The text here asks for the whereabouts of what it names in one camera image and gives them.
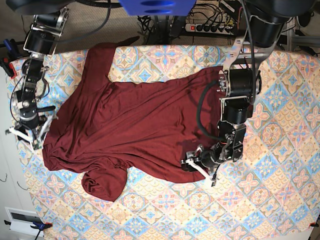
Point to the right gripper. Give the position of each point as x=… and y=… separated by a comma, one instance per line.
x=33, y=133

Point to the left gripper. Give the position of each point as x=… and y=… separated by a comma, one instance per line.
x=204, y=161

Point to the dark red t-shirt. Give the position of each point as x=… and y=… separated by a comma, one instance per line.
x=106, y=127

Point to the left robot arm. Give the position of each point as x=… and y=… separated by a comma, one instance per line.
x=240, y=80

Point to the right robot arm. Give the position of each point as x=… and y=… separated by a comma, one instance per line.
x=41, y=41

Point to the clamp upper left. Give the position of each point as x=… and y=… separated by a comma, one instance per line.
x=12, y=55

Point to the patterned colourful tablecloth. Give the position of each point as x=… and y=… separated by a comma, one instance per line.
x=273, y=191

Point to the orange clamp lower right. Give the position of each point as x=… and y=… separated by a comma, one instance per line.
x=314, y=225

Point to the white wall socket box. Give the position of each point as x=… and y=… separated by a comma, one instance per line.
x=22, y=220

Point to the blue handled clamp lower left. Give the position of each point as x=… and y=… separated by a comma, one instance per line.
x=37, y=226

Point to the white power strip red switch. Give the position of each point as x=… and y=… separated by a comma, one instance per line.
x=212, y=29

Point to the blue plastic mount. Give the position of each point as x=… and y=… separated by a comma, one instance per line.
x=157, y=7

